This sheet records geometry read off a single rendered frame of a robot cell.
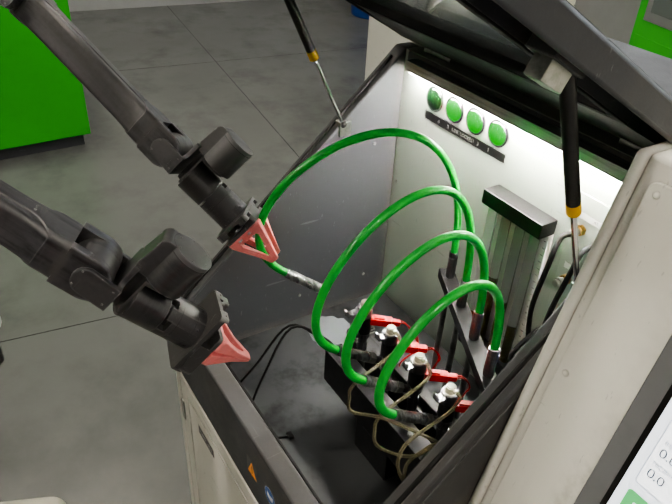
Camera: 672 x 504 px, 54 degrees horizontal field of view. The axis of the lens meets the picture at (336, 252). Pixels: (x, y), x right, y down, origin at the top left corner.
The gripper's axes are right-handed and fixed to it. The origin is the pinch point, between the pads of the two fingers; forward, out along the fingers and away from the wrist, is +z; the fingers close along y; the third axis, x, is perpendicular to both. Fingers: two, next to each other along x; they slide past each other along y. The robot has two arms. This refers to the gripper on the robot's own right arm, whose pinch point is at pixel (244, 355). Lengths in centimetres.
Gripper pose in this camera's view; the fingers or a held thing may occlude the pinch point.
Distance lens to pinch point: 94.9
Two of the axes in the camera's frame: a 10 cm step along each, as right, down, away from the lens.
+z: 6.6, 4.8, 5.8
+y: 6.9, -6.9, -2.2
